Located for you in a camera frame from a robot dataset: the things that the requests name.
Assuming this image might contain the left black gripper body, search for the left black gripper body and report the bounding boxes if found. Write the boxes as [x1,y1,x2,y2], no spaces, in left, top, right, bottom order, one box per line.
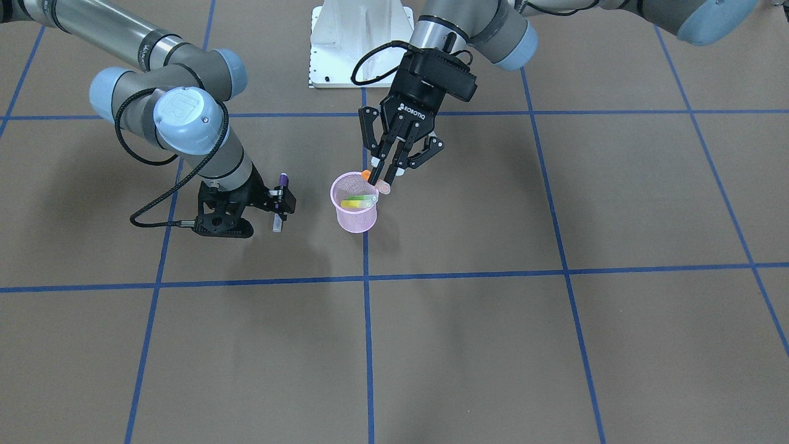
[359,47,477,154]

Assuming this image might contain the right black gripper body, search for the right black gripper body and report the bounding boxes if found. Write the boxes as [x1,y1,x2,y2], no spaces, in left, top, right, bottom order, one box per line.
[210,163,272,213]

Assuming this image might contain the purple highlighter pen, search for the purple highlighter pen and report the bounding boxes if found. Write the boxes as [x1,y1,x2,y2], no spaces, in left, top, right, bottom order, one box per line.
[272,172,288,233]

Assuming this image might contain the orange highlighter pen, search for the orange highlighter pen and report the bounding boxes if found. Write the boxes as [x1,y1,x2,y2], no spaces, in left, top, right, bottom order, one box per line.
[361,170,391,195]

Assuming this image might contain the yellow highlighter pen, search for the yellow highlighter pen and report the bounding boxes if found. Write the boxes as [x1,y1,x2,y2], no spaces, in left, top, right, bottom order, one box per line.
[340,199,375,210]

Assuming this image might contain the green highlighter pen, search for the green highlighter pen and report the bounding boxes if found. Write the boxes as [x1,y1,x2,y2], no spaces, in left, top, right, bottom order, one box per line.
[346,194,378,206]

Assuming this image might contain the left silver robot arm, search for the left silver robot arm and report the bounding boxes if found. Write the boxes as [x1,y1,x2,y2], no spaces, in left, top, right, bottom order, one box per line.
[351,1,757,194]

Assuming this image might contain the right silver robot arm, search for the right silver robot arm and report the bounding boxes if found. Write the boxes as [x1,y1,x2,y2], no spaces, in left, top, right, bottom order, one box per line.
[2,1,296,231]

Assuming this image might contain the pink mesh pen holder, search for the pink mesh pen holder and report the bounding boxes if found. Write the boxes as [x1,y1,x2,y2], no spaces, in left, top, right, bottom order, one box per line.
[330,171,378,234]

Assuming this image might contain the brown paper table cover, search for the brown paper table cover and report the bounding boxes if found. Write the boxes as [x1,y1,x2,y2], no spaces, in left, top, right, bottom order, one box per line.
[0,0,789,444]

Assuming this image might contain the blue tape grid lines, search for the blue tape grid lines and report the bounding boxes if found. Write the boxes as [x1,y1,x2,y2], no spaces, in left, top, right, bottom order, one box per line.
[0,0,789,444]

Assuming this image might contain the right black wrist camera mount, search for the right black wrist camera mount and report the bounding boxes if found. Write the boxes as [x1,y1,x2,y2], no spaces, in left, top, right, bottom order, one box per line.
[191,183,254,239]

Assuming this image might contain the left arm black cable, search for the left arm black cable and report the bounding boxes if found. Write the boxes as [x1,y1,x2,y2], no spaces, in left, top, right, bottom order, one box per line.
[350,41,411,87]

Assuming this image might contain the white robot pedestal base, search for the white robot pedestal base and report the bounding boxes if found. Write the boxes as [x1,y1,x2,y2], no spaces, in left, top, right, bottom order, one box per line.
[308,1,414,88]

